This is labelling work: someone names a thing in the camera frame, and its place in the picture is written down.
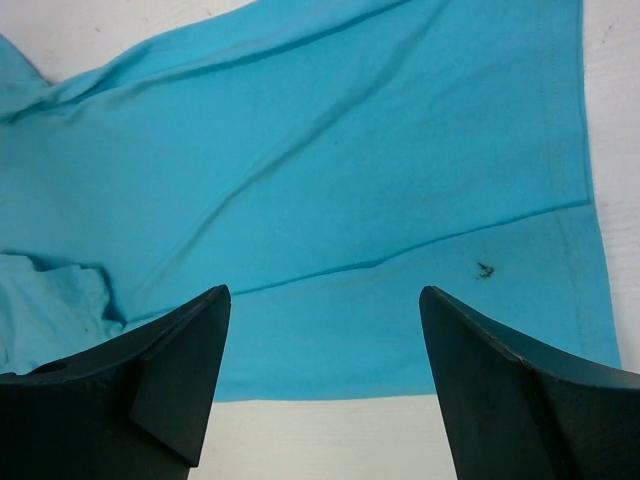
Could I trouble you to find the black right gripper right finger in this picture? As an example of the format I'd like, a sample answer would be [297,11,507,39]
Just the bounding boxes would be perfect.
[419,287,639,479]

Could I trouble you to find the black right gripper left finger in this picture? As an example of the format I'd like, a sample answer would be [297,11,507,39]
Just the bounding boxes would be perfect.
[1,285,231,479]

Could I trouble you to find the teal t-shirt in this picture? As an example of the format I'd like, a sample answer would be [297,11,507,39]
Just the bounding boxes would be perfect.
[1,1,620,401]

